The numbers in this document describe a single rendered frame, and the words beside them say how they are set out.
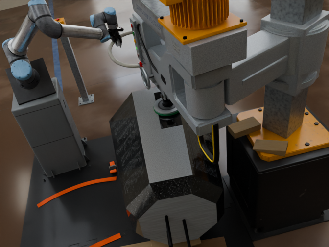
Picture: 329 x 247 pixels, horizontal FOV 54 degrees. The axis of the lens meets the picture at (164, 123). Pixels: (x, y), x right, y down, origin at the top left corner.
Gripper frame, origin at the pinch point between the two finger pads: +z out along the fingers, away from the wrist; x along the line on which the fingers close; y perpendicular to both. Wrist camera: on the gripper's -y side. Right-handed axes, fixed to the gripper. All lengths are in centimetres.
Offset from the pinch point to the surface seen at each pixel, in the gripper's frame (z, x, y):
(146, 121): -2, 79, 56
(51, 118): 32, -13, 82
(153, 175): -13, 115, 92
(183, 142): -9, 114, 60
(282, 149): -12, 168, 30
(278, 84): -47, 151, 17
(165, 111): -6, 87, 43
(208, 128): -54, 139, 71
